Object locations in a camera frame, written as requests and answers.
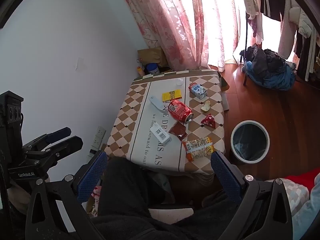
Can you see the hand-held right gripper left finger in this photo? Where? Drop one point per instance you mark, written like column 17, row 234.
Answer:
column 92, row 172

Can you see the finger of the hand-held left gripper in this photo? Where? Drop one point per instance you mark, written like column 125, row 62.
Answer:
column 58, row 133
column 70, row 143

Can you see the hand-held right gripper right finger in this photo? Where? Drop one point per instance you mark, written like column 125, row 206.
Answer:
column 226, row 177

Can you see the orange and white snack wrapper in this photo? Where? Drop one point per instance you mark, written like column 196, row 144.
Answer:
column 198, row 148

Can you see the white round trash bin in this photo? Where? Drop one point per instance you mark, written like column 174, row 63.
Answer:
column 250, row 142

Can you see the red triangular packet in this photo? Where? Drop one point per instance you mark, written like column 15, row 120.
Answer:
column 208, row 121

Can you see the dark red sachet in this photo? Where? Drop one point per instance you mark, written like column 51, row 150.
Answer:
column 178, row 130

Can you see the pale fruit peel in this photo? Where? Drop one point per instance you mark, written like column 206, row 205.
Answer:
column 205, row 106

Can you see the white barcode box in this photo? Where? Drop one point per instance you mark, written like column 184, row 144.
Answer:
column 160, row 133

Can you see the red soda can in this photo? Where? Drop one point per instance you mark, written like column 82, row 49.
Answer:
column 178, row 111

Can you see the white and blue milk carton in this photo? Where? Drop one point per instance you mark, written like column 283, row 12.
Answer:
column 197, row 90

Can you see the grey and white plastic clip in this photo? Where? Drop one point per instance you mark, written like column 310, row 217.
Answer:
column 155, row 102

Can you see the yellow packet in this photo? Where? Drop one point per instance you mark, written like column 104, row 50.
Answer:
column 172, row 95

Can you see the white bottle cap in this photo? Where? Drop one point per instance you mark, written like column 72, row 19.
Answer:
column 179, row 82

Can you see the pink patterned bag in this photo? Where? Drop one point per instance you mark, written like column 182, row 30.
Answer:
column 94, row 200

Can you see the person's black trousers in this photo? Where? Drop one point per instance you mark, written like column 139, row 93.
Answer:
column 120, row 192

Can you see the brown checked tablecloth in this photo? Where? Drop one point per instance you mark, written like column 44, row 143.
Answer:
column 125, row 120

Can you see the pale checked blanket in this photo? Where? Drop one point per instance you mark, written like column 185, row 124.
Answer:
column 297, row 195

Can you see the grey flat board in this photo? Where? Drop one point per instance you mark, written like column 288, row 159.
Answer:
column 225, row 101

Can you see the red blanket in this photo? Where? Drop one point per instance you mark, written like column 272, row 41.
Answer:
column 305, row 178

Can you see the green and brown flat box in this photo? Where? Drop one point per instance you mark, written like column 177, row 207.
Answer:
column 224, row 82

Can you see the blue lidded jar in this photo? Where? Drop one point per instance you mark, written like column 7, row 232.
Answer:
column 153, row 68

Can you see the brown cardboard box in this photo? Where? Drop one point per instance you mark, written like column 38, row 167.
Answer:
column 150, row 55

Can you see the black metal clothes rack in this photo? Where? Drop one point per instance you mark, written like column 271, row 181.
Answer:
column 246, row 42

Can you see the dark hanging clothes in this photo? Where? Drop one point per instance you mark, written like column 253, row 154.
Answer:
column 307, row 60

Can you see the pink fluffy hanging garment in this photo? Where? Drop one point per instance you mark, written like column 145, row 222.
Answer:
column 287, row 40

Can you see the pink floral curtain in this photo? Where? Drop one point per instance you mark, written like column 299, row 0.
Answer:
column 175, row 30

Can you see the white patterned hanging garment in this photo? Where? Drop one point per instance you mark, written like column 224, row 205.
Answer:
column 255, row 17

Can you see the white puffy jacket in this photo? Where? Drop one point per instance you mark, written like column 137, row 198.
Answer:
column 303, row 22

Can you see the black and white striped garment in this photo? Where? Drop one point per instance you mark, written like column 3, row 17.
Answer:
column 272, row 0

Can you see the white wall socket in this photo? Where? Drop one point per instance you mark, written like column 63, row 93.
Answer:
column 101, row 132
column 96, row 142

